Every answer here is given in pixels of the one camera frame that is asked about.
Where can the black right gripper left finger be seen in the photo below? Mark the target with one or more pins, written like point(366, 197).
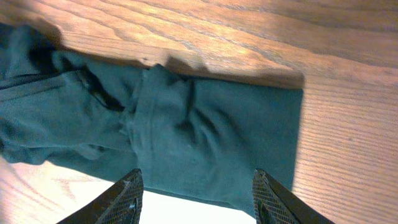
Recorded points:
point(119, 204)

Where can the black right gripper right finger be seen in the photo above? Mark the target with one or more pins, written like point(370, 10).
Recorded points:
point(275, 204)

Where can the black Sydrogen t-shirt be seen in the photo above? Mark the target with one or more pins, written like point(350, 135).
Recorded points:
point(194, 138)

